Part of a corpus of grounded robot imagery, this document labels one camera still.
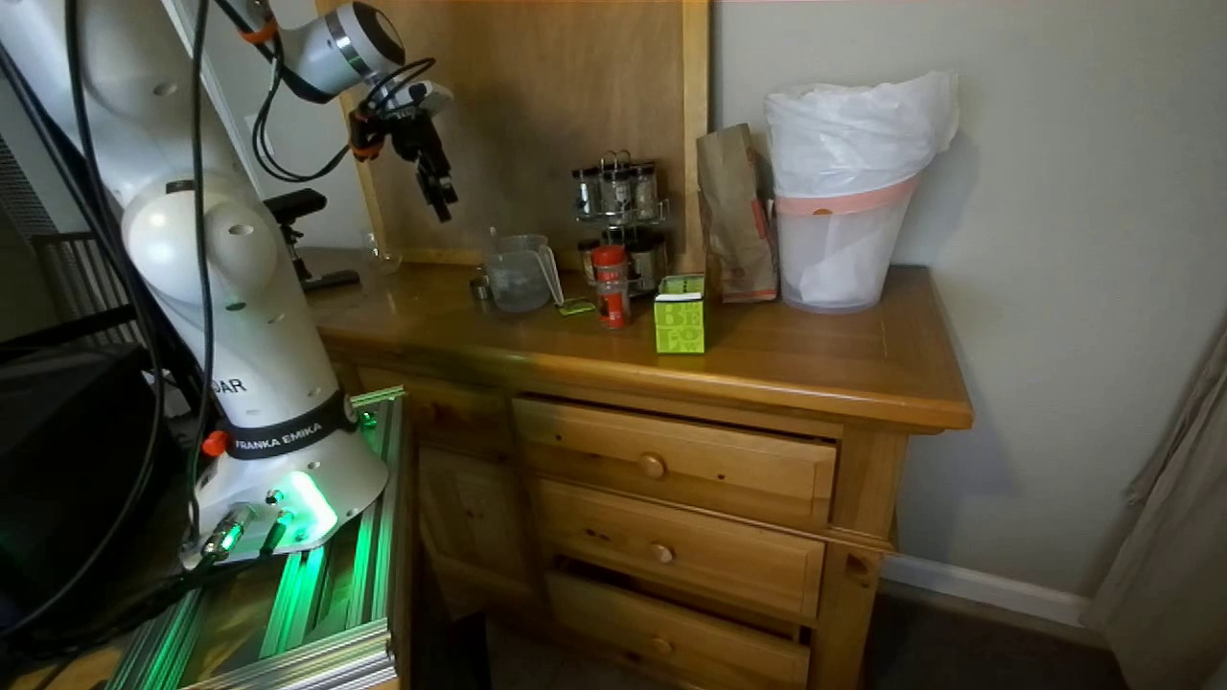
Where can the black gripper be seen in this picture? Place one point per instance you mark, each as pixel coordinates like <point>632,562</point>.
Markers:
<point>405,122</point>

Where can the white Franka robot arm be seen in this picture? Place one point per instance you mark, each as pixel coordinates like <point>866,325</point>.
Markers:
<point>255,332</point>

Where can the clear plastic measuring pitcher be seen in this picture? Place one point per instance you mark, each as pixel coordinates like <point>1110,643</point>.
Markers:
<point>521,279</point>

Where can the wooden back board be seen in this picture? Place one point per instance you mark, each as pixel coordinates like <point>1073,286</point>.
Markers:
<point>548,102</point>

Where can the metal spice rack with jars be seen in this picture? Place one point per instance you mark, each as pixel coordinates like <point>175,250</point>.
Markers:
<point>623,194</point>

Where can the small green strip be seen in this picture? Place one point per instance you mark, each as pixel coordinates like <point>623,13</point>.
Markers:
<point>577,309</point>

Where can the red-lidded spice jar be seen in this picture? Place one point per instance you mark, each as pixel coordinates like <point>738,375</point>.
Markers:
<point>610,291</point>

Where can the small green box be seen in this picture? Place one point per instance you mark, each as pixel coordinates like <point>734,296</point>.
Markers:
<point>679,321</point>

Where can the brown paper bag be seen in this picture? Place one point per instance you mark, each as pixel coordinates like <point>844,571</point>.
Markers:
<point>738,215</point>

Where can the dark slatted railing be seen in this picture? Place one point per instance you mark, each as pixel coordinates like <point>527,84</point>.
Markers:
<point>89,291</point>

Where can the round wooden drawer knob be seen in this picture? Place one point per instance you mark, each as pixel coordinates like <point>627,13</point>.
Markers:
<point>659,553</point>
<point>653,466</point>

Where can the wide wooden drawer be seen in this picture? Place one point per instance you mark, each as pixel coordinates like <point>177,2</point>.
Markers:
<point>714,463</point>
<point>692,646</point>
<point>729,559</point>

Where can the wooden dresser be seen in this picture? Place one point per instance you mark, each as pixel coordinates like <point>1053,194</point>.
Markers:
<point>789,358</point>

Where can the white bin with plastic liner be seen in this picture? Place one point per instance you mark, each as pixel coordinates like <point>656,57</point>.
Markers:
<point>844,194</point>

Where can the black monitor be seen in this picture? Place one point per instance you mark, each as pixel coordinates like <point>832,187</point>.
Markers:
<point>63,484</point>

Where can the white baseboard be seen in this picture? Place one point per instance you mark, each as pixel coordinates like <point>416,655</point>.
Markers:
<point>984,594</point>

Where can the beige curtain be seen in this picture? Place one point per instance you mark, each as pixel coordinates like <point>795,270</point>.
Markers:
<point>1170,550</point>

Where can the black camera stand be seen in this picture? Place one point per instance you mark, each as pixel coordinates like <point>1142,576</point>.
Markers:
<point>306,204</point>

